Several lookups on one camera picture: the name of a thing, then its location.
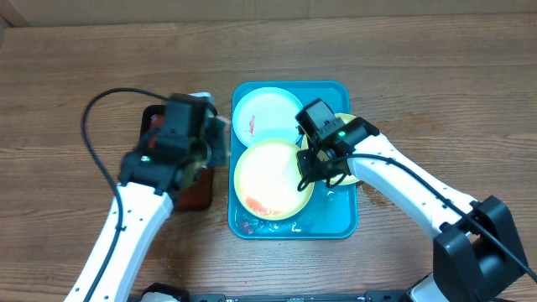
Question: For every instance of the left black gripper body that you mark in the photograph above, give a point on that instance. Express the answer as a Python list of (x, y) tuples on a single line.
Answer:
[(216, 157)]

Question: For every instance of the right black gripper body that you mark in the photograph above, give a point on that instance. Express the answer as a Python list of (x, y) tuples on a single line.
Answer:
[(305, 162)]

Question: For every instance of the green plate with ketchup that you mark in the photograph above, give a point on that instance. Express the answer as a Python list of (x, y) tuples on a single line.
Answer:
[(348, 178)]

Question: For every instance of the light blue plate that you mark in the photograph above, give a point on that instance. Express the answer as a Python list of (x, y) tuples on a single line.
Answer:
[(266, 113)]

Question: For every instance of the dark green scrub sponge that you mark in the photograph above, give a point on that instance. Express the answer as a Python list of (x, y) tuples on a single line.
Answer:
[(217, 132)]

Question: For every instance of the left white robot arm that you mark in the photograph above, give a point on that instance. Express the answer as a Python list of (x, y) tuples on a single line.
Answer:
[(182, 136)]

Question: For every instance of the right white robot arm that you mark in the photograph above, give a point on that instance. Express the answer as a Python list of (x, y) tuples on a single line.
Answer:
[(477, 251)]

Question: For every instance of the teal plastic serving tray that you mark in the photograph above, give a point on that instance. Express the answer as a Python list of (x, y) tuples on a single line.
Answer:
[(330, 213)]

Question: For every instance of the black tray with red water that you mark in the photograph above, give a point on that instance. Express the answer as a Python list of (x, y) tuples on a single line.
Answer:
[(198, 196)]

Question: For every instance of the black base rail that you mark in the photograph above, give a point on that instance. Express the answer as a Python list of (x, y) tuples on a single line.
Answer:
[(185, 296)]

